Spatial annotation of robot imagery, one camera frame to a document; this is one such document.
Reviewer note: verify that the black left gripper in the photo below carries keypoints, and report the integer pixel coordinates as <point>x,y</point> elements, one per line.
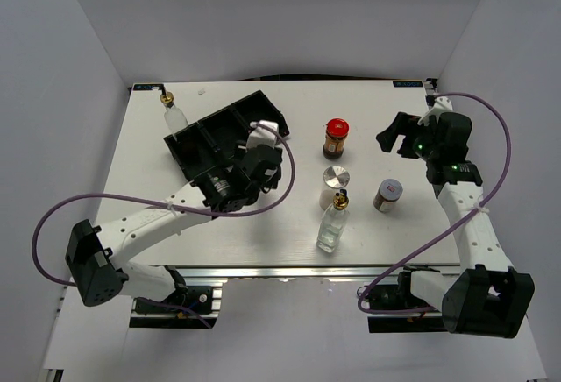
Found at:
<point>272,180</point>

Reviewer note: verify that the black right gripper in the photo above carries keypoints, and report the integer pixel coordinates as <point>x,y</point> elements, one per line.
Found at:
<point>387,137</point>

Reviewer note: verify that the white lid brown sauce jar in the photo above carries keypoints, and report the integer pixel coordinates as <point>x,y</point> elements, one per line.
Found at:
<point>388,194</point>

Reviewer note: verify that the red lid sauce jar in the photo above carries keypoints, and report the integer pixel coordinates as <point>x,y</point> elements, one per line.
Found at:
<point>336,132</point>

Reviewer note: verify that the silver lid white powder jar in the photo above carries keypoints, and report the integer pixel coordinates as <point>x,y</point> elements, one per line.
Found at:
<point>334,179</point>

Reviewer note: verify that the clear glass bottle gold pourer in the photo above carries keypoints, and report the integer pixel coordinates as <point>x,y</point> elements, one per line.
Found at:
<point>333,222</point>

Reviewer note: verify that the white bottle gold pourer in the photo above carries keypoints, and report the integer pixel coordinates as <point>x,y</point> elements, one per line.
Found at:
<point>174,116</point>

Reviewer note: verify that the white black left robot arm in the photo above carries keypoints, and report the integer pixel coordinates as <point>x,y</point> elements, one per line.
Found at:
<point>100,258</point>

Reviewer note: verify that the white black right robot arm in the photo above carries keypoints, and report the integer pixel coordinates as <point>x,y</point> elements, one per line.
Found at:
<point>489,297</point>

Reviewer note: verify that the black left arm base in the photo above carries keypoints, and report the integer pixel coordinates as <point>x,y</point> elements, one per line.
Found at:
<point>187,307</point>

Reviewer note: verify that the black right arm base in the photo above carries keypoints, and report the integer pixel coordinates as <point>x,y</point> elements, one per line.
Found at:
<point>397,305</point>

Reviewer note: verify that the black three-compartment organizer tray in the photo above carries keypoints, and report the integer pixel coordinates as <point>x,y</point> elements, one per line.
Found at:
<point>211,141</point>

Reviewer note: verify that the blue logo sticker right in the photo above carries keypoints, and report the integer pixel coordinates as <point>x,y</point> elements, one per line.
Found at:
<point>408,84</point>

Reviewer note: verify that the blue logo sticker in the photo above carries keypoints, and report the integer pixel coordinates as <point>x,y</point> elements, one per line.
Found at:
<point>408,84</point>
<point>148,87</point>

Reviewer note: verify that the blue logo sticker left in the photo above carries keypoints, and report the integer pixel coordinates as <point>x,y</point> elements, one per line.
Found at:
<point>148,87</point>

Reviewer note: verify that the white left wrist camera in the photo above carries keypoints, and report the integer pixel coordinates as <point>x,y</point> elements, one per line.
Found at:
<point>263,133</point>

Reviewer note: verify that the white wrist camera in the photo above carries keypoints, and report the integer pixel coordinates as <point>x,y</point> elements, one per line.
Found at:
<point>439,105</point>
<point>263,133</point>

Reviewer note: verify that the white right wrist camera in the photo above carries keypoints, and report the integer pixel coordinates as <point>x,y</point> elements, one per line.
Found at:
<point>439,105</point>

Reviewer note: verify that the aluminium table frame rail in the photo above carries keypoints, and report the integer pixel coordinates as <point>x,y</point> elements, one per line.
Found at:
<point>221,274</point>

